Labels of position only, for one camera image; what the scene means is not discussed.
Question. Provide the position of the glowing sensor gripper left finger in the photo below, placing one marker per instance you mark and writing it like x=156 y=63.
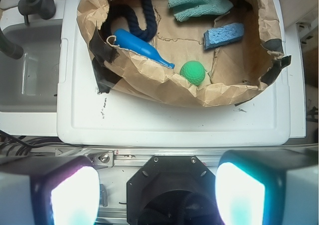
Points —
x=48 y=190

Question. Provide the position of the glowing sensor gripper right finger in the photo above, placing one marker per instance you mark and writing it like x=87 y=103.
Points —
x=268 y=187

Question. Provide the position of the teal blue cloth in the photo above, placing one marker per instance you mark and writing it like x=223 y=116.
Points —
x=183 y=10

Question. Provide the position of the white plastic tray lid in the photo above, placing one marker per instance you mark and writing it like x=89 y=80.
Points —
x=87 y=116

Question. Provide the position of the grey sink basin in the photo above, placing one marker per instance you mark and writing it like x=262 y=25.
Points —
x=28 y=86

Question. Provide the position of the green dimpled ball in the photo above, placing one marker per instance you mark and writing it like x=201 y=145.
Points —
x=194 y=72

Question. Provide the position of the brown paper bag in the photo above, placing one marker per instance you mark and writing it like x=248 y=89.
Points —
x=235 y=73

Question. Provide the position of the blue sponge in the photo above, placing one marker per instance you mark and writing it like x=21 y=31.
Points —
x=221 y=36

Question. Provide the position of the blue plastic bottle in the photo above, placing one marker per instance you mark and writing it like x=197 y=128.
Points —
x=126 y=40

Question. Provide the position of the aluminium rail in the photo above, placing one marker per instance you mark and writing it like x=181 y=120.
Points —
x=137 y=157

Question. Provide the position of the black octagonal mount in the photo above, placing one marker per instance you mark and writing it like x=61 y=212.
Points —
x=172 y=190

